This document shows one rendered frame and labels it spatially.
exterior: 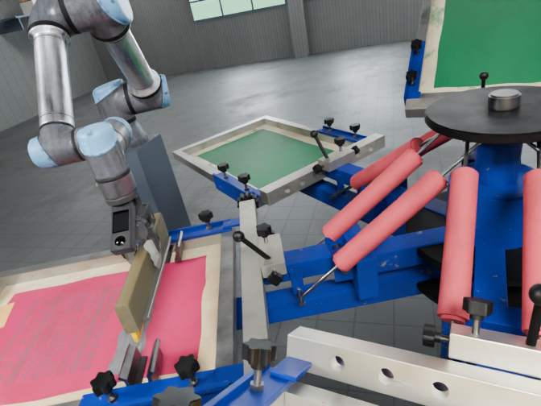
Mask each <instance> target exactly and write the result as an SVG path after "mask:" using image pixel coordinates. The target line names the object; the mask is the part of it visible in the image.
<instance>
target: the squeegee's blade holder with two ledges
mask: <svg viewBox="0 0 541 406"><path fill-rule="evenodd" d="M170 245H171V236H168V237H166V240H165V243H164V246H163V250H162V254H161V255H162V263H161V266H160V269H158V268H157V270H156V273H155V278H154V280H153V283H152V286H151V290H150V294H149V296H148V299H147V304H146V307H145V310H144V313H143V315H142V319H143V321H149V320H150V318H151V312H152V309H153V306H154V303H155V298H156V295H157V291H158V288H159V283H160V280H161V277H162V274H163V269H164V265H165V263H166V259H167V254H168V251H169V247H170Z"/></svg>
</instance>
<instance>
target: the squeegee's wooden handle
mask: <svg viewBox="0 0 541 406"><path fill-rule="evenodd" d="M154 215H155V220H156V221H155V224H154V225H153V224H152V223H151V226H152V228H153V229H154V230H156V231H157V233H158V235H159V241H160V242H161V254H162V250H163V246H164V243H165V240H166V237H168V235H169V233H168V231H167V227H166V224H165V222H164V220H163V215H162V214H161V213H154ZM146 240H147V239H146V238H145V239H144V242H142V241H141V242H140V244H139V247H138V249H137V252H136V254H135V257H134V260H133V262H132V264H131V266H130V270H129V272H128V274H127V277H126V280H125V282H124V284H123V286H122V290H121V292H120V294H119V297H118V300H117V302H116V305H115V306H114V311H115V313H116V314H117V316H118V319H119V321H120V322H121V324H122V327H123V329H124V330H125V332H126V334H132V333H137V332H140V331H141V328H142V324H143V319H142V315H143V313H144V310H145V307H146V304H147V299H148V296H149V294H150V290H151V286H152V283H153V280H154V278H155V273H156V270H157V267H155V266H154V261H153V260H152V259H151V255H150V253H149V252H148V251H146V250H145V249H144V247H143V245H144V243H145V241H146Z"/></svg>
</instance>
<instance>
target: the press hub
mask: <svg viewBox="0 0 541 406"><path fill-rule="evenodd" d="M424 121H425V123H426V124H427V126H428V127H429V128H431V129H432V130H433V131H435V132H436V133H438V134H440V135H443V136H446V137H449V138H452V139H458V140H462V141H467V142H473V143H481V145H480V146H479V147H477V148H476V155H475V162H472V163H468V167H470V168H473V169H474V170H476V171H478V173H479V180H478V192H477V216H476V228H475V240H474V252H473V276H472V282H473V280H474V266H475V247H476V246H479V247H487V248H496V249H505V252H506V282H507V298H508V306H509V307H514V308H519V309H521V308H522V220H523V176H524V175H525V174H526V173H527V172H529V171H530V170H533V169H534V168H532V167H529V166H527V165H525V164H521V163H520V161H521V155H522V145H523V144H524V143H536V142H541V86H531V85H506V86H493V87H485V88H479V89H470V90H465V91H461V92H458V93H453V94H450V95H448V96H445V97H442V98H440V99H438V100H436V101H434V102H433V103H432V104H431V105H429V106H428V107H427V109H426V110H425V114H424ZM450 180H451V173H450V174H449V176H448V191H446V192H442V193H440V194H439V195H437V196H436V197H435V198H436V199H439V200H442V201H446V202H447V212H448V196H449V188H450ZM446 220H447V216H446V217H445V216H443V215H440V214H438V213H434V212H432V211H430V210H427V209H424V208H422V209H421V210H420V211H419V212H418V213H416V214H415V215H414V216H413V217H411V218H410V219H409V220H408V221H407V222H406V225H405V228H406V234H409V233H413V232H417V231H421V230H430V229H434V228H438V227H442V226H446ZM443 251H444V242H442V243H438V244H434V245H430V246H422V247H418V249H417V255H418V256H419V257H420V258H421V259H423V260H424V261H426V262H427V263H429V264H430V265H432V266H433V267H435V268H437V269H439V270H441V268H442V259H443ZM417 288H418V289H419V290H420V291H421V292H422V293H423V294H424V295H425V296H426V297H427V298H429V299H430V300H432V301H434V302H435V303H437V304H438V300H439V291H440V278H435V279H431V280H424V281H419V282H418V283H417Z"/></svg>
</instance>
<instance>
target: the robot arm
mask: <svg viewBox="0 0 541 406"><path fill-rule="evenodd" d="M132 20H133V13H132V10H131V7H130V3H129V1H128V0H36V1H35V4H34V6H33V7H32V9H31V13H30V16H29V19H28V25H27V33H28V39H29V40H30V42H31V44H32V45H34V57H35V79H36V90H37V102H38V113H39V134H40V136H36V137H35V138H33V139H30V141H29V143H28V145H27V149H28V153H29V156H30V157H31V160H32V161H33V163H34V164H35V165H36V166H38V167H39V168H44V169H45V168H56V167H61V166H63V165H67V164H73V163H77V162H81V161H85V160H86V161H87V164H88V166H89V168H90V170H91V172H92V174H93V177H94V179H95V181H96V186H97V187H98V188H99V189H100V191H101V195H102V196H103V197H104V198H105V201H106V204H107V205H112V207H111V234H110V252H111V253H113V254H114V255H122V257H123V258H124V259H126V260H127V262H128V263H129V264H130V265H131V264H132V262H133V260H134V257H135V254H136V252H137V246H136V243H135V241H139V240H140V241H142V242H144V239H145V238H146V239H147V240H146V241H145V243H144V245H143V247H144V249H145V250H146V251H148V252H149V253H150V255H151V259H152V260H153V261H154V266H155V267H157V268H158V269H160V266H161V263H162V255H161V242H160V241H159V235H158V233H157V231H156V230H154V229H153V228H152V226H151V223H152V224H153V225H154V224H155V221H156V220H155V215H154V214H153V211H152V209H151V206H150V203H149V202H148V203H144V204H143V203H142V202H141V199H140V197H139V195H138V190H137V189H136V183H135V180H134V177H133V175H132V172H131V170H130V168H129V165H128V163H127V161H126V157H125V156H124V153H125V151H126V150H130V149H132V148H135V147H138V146H140V145H142V144H144V143H145V142H146V141H147V140H148V136H147V133H146V132H145V130H144V129H143V128H142V126H141V125H140V124H139V122H138V120H137V118H136V116H135V115H136V114H141V113H144V112H148V111H152V110H159V109H162V108H166V107H169V105H170V104H171V101H170V96H169V92H168V87H167V81H166V77H165V75H163V74H158V73H157V72H156V71H155V70H153V69H151V68H150V67H149V65H148V63H147V61H146V59H145V58H144V56H143V54H142V52H141V50H140V48H139V46H138V44H137V43H136V41H135V39H134V37H133V35H132V33H131V31H130V23H131V22H132ZM85 32H90V34H91V35H92V36H93V38H94V39H96V40H98V41H100V42H102V43H103V44H104V45H105V46H106V48H107V49H108V51H109V53H110V55H111V56H112V57H113V58H114V60H115V62H116V63H117V65H118V67H119V68H120V69H121V71H122V73H123V74H124V76H125V77H126V79H127V82H124V81H123V80H122V79H117V80H114V81H110V82H108V83H105V84H103V85H101V86H99V87H97V88H95V90H94V91H93V98H94V101H95V104H96V105H97V108H98V110H99V113H100V115H101V118H102V122H98V123H94V124H91V125H88V126H85V127H81V128H76V129H75V122H74V113H73V104H72V88H71V80H70V71H69V62H68V48H69V47H70V45H71V37H72V36H73V35H78V34H81V33H85ZM144 205H146V206H144ZM150 210H151V213H150ZM151 214H152V216H153V219H152V216H151Z"/></svg>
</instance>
